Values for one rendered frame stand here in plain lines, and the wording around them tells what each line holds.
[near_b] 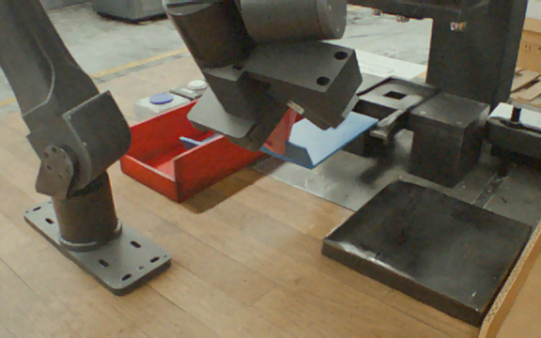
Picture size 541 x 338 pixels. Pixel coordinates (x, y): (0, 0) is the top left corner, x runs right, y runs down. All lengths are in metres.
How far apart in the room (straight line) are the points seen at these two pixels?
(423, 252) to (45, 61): 0.39
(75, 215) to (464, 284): 0.37
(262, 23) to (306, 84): 0.05
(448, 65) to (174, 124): 0.47
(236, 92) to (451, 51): 0.57
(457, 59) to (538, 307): 0.50
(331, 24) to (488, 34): 0.56
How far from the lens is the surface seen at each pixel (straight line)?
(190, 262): 0.52
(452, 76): 0.90
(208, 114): 0.43
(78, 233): 0.53
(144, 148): 0.70
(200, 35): 0.37
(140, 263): 0.51
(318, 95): 0.34
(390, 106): 0.66
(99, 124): 0.48
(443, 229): 0.55
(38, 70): 0.47
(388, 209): 0.56
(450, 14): 0.60
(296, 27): 0.34
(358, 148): 0.71
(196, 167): 0.61
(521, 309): 0.50
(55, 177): 0.49
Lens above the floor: 1.23
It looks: 29 degrees down
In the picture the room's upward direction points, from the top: straight up
